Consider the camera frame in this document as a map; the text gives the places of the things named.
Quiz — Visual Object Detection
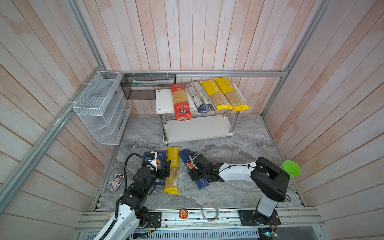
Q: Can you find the blue Barilla spaghetti box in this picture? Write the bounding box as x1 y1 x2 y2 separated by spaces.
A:
179 149 210 190

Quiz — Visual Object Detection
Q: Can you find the red spaghetti bag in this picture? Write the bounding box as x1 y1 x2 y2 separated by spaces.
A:
171 85 192 121

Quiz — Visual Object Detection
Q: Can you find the clear blue spaghetti bag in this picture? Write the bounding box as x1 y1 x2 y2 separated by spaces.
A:
185 81 215 114

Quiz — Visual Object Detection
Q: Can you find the yellow pasta bag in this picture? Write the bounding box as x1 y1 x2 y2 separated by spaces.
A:
215 77 250 112
164 147 180 194
201 80 233 111

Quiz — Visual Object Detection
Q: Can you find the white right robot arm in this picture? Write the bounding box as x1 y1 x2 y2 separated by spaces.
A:
189 152 291 217

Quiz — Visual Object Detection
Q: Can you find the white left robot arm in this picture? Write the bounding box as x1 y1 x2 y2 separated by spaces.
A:
95 161 171 240

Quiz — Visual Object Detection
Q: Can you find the dark blue pasta box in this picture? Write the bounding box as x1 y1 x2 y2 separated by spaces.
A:
144 152 169 187

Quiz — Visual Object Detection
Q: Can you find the white two-tier shelf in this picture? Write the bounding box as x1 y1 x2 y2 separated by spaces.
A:
156 89 240 145

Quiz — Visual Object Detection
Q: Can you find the red round sticker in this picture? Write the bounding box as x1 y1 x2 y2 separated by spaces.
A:
179 209 189 220

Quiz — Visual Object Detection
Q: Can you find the clear tape roll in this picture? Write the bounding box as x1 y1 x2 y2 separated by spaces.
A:
201 202 220 223

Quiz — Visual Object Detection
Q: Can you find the small card pack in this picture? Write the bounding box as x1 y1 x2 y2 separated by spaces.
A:
107 174 125 192

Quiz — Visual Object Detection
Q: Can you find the black mesh basket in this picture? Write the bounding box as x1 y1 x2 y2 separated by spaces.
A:
120 73 176 101

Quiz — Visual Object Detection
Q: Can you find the green plastic goblet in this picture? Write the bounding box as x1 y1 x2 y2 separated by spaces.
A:
281 161 301 179

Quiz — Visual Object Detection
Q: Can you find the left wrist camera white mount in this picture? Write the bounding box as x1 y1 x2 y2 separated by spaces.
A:
145 152 158 172

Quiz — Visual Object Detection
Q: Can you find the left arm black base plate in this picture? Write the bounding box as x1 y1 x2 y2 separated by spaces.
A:
136 207 162 230

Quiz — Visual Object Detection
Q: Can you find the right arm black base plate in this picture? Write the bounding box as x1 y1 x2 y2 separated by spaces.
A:
238 210 281 226

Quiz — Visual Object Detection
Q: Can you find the white wire mesh rack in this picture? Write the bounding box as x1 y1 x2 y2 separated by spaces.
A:
73 72 132 145

